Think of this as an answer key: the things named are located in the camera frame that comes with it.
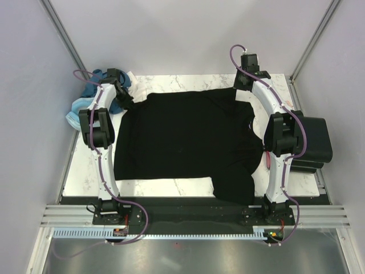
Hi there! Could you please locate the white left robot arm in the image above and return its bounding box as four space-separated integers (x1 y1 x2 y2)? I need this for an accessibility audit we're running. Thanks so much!
79 78 133 224

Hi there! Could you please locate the blue t shirt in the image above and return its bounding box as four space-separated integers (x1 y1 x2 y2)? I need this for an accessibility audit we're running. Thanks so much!
82 68 133 114

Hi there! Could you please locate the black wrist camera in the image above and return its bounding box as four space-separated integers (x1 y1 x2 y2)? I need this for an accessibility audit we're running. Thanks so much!
241 53 260 74
106 68 129 84

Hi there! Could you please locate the black t shirt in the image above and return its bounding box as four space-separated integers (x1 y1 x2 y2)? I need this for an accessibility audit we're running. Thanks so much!
113 88 263 206

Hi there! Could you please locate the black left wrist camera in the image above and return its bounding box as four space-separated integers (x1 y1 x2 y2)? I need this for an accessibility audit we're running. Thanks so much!
106 68 129 84

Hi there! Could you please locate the aluminium frame rail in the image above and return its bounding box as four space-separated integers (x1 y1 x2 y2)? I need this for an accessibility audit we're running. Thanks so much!
41 205 350 228

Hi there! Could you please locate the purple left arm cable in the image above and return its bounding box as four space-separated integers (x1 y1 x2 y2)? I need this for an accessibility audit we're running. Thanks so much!
52 68 149 259

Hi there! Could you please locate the white slotted cable duct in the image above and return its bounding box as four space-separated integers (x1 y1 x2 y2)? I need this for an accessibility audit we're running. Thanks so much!
53 227 283 240

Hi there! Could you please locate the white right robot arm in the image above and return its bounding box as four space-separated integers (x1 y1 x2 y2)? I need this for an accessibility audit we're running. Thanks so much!
234 69 307 225

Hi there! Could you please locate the black and pink drawer box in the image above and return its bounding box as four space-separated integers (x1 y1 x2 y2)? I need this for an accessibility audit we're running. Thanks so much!
265 116 334 174

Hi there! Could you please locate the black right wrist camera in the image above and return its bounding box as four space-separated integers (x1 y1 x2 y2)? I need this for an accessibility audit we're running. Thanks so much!
241 53 260 74

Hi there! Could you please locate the white t shirt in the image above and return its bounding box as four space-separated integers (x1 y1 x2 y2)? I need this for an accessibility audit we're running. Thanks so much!
127 71 148 103

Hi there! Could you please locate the light blue ring toy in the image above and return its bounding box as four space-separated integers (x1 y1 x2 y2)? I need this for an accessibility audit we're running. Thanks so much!
66 98 94 131

